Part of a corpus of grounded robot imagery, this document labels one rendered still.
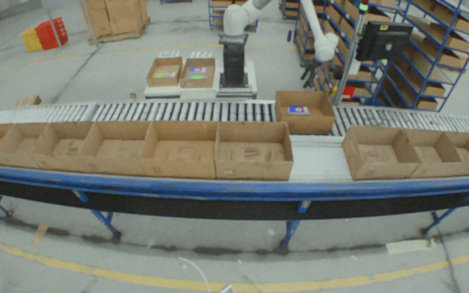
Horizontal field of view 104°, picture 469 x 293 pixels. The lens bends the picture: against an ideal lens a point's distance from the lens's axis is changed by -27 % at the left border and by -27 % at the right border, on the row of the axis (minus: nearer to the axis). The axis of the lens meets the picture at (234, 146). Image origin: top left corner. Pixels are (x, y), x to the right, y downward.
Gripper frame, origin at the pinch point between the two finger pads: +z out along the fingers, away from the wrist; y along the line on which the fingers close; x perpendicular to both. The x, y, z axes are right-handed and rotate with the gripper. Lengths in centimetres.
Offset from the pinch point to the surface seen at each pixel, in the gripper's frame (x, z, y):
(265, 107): 15.7, 33.7, 0.5
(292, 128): 1.7, 22.7, -28.5
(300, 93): -3.3, 10.9, 0.7
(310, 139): -2.2, 12.1, -47.0
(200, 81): 69, 46, 25
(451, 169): -86, -29, -79
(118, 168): 105, 44, -79
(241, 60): 43, 17, 30
